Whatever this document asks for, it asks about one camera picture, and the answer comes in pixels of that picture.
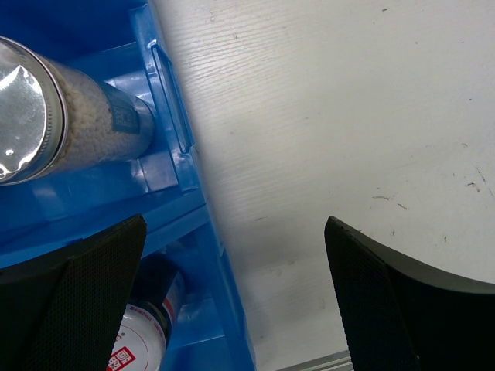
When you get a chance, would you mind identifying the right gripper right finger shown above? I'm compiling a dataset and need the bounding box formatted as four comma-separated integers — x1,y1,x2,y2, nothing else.
324,216,494,370

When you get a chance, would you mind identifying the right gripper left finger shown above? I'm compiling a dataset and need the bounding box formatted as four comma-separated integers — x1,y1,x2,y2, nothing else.
1,215,147,370

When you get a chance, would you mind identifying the short spice jar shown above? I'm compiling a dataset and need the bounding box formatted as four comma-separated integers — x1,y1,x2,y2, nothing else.
107,253,185,371

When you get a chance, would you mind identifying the tall silver-capped shaker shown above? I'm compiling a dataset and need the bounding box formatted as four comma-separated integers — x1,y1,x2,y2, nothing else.
1,37,155,185

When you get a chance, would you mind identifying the blue near storage bin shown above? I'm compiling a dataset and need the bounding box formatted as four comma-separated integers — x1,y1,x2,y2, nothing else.
32,206,255,370

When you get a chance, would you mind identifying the blue storage bin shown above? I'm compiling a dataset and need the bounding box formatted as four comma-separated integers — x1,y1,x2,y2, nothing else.
32,206,255,370
1,1,203,266

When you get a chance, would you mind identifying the blue middle storage bin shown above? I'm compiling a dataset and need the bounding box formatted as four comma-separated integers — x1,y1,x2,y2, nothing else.
1,1,203,266

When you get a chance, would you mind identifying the front aluminium frame rail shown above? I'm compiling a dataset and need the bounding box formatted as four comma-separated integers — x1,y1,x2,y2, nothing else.
280,351,353,371

